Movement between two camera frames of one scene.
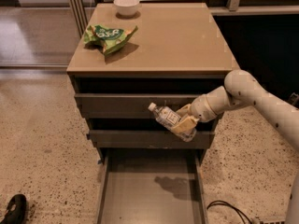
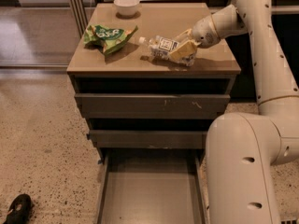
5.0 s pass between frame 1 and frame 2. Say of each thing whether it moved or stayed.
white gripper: moved
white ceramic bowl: stayed
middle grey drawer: stayed
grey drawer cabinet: stayed
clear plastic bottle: moved
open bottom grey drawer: stayed
